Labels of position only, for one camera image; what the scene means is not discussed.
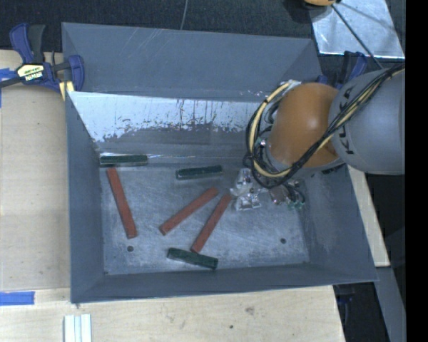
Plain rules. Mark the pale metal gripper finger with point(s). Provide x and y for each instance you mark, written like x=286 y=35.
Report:
x=249 y=201
x=244 y=179

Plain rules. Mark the red-brown flat block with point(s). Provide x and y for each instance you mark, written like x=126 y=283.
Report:
x=122 y=202
x=212 y=223
x=189 y=210

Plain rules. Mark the dark green flat block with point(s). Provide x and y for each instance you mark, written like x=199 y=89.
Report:
x=199 y=172
x=192 y=258
x=124 y=160

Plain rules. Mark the grey metal bin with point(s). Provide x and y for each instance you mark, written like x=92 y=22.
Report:
x=207 y=226

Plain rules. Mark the pale wood board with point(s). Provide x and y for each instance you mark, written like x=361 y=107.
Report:
x=32 y=191

